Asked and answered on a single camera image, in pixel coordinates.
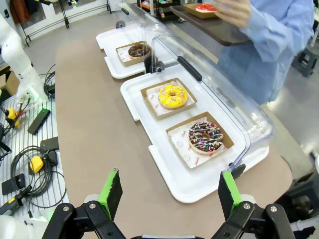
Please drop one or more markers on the pink glazed donut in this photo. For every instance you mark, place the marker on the pink glazed donut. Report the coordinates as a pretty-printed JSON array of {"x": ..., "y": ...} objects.
[{"x": 205, "y": 8}]

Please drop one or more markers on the chocolate donut with brown chunks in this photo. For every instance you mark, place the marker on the chocolate donut with brown chunks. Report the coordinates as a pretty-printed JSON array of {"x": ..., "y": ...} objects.
[{"x": 135, "y": 51}]

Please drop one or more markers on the white smile print paper liner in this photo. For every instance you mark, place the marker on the white smile print paper liner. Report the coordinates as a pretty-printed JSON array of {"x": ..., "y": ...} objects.
[
  {"x": 153, "y": 102},
  {"x": 122, "y": 54},
  {"x": 182, "y": 149}
]

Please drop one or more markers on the black serving tray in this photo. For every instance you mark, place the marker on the black serving tray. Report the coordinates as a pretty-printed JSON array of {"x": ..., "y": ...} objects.
[{"x": 219, "y": 32}]

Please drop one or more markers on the white ribbed side table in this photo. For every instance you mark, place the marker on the white ribbed side table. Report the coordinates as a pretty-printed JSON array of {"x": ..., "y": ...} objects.
[{"x": 25, "y": 139}]

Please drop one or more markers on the long black box with light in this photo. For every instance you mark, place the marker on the long black box with light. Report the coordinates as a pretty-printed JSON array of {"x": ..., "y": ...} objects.
[{"x": 38, "y": 122}]

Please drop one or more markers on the brown cardboard donut tray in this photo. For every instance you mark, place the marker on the brown cardboard donut tray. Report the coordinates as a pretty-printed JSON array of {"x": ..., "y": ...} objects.
[
  {"x": 129, "y": 63},
  {"x": 174, "y": 110},
  {"x": 199, "y": 15},
  {"x": 228, "y": 142}
]

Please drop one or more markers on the black equipment base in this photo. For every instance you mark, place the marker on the black equipment base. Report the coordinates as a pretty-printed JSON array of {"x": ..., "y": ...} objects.
[{"x": 304, "y": 194}]

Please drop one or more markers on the black shelf cart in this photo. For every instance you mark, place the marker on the black shelf cart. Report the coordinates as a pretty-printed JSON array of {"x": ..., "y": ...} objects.
[{"x": 169, "y": 12}]

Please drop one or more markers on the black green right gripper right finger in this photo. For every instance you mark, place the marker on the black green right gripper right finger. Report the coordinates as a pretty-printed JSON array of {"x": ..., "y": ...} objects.
[{"x": 229, "y": 194}]

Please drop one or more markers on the yellow emergency stop box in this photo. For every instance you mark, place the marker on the yellow emergency stop box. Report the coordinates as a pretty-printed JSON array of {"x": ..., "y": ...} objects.
[
  {"x": 36, "y": 164},
  {"x": 11, "y": 113}
]

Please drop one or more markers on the black metal rack frame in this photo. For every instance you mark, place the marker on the black metal rack frame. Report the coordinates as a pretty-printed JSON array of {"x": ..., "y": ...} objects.
[{"x": 66, "y": 20}]

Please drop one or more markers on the grey round lid hinge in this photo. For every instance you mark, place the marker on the grey round lid hinge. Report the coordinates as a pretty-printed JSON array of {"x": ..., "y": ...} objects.
[{"x": 120, "y": 24}]

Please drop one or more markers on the large white display case base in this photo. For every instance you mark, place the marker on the large white display case base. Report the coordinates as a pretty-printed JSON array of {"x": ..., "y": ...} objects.
[{"x": 159, "y": 159}]

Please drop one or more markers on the black and yellow hand controller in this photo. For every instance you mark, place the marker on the black and yellow hand controller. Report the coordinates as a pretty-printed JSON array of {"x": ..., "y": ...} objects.
[{"x": 15, "y": 200}]

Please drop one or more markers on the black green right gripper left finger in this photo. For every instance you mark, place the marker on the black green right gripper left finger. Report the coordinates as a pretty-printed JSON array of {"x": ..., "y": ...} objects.
[{"x": 111, "y": 191}]

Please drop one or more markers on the brown cardboard box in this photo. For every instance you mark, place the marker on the brown cardboard box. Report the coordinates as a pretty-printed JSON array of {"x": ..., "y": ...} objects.
[{"x": 12, "y": 83}]

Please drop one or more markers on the person forearm in blue sleeve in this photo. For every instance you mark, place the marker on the person forearm in blue sleeve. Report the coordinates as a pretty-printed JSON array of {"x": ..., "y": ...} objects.
[{"x": 274, "y": 37}]

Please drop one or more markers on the chocolate donut with coloured sprinkles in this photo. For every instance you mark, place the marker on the chocolate donut with coloured sprinkles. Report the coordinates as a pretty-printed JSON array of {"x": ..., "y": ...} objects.
[{"x": 197, "y": 144}]

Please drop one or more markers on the small white display case base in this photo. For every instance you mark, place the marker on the small white display case base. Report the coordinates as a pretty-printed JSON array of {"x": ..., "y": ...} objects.
[{"x": 109, "y": 49}]

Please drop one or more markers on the person hand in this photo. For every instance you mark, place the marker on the person hand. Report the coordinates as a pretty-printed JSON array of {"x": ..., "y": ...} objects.
[{"x": 234, "y": 12}]

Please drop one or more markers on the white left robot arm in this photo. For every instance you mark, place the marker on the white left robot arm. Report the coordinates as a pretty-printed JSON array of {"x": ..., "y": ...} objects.
[{"x": 15, "y": 54}]

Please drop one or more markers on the person torso in blue shirt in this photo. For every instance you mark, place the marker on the person torso in blue shirt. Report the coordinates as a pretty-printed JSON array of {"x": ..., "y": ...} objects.
[{"x": 244, "y": 74}]

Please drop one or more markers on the grey step stool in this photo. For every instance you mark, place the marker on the grey step stool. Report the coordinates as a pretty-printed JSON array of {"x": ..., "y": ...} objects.
[{"x": 305, "y": 56}]

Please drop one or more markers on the large clear display case lid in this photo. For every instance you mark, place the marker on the large clear display case lid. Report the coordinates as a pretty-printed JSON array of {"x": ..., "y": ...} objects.
[{"x": 224, "y": 82}]

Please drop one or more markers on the small clear display case lid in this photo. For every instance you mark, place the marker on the small clear display case lid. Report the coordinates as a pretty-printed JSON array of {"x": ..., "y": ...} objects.
[{"x": 154, "y": 27}]

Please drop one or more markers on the yellow sprinkled donut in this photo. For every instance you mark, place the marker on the yellow sprinkled donut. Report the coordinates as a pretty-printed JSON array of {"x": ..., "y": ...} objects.
[{"x": 165, "y": 99}]

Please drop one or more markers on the brown hanging jacket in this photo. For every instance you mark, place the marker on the brown hanging jacket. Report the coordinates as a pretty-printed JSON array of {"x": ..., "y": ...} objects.
[{"x": 21, "y": 11}]

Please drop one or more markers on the black flat plate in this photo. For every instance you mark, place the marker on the black flat plate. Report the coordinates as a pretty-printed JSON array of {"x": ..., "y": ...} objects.
[{"x": 49, "y": 144}]

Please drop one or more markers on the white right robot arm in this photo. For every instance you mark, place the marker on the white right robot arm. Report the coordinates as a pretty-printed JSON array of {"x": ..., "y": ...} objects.
[{"x": 15, "y": 227}]

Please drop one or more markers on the small black adapter box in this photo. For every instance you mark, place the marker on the small black adapter box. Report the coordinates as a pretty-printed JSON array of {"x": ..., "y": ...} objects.
[{"x": 52, "y": 158}]

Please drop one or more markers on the black plate with hole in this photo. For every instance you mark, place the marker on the black plate with hole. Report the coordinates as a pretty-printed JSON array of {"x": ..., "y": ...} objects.
[{"x": 11, "y": 185}]

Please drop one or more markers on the black lid hinge bracket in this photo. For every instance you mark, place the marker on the black lid hinge bracket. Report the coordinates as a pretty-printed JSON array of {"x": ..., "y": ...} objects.
[
  {"x": 147, "y": 64},
  {"x": 239, "y": 170}
]

